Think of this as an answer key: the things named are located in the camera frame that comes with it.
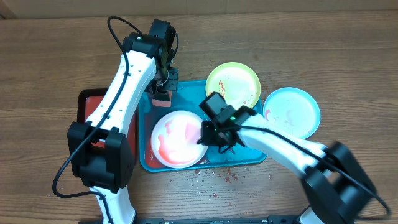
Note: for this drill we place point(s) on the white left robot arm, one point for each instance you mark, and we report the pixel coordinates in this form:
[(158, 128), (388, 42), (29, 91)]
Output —
[(100, 153)]

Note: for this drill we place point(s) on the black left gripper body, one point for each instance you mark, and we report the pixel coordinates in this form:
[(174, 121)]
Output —
[(165, 80)]

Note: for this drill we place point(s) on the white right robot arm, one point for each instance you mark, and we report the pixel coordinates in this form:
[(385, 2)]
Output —
[(336, 186)]

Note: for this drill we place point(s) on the black tray with red liquid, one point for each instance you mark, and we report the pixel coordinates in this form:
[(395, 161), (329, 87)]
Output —
[(89, 100)]

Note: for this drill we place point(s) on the white plate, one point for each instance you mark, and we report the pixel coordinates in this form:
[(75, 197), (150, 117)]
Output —
[(174, 140)]

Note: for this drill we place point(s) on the red sponge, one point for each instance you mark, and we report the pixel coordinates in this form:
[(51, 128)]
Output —
[(162, 99)]

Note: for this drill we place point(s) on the yellow-green plate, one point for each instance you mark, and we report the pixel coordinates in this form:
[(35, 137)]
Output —
[(237, 83)]

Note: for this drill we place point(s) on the light blue plate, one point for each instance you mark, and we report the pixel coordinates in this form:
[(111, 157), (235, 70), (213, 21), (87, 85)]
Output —
[(294, 111)]

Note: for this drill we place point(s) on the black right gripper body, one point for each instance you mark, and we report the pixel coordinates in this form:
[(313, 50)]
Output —
[(216, 139)]

